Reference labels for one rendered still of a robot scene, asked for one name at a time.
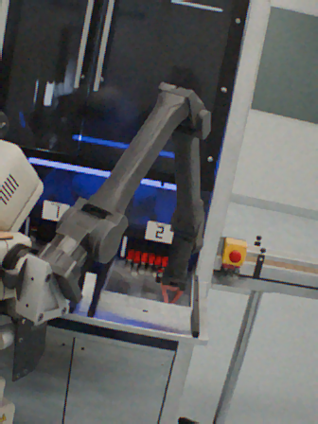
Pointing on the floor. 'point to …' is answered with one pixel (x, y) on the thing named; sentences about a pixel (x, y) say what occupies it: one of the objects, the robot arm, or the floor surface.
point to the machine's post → (233, 134)
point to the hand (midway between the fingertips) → (168, 305)
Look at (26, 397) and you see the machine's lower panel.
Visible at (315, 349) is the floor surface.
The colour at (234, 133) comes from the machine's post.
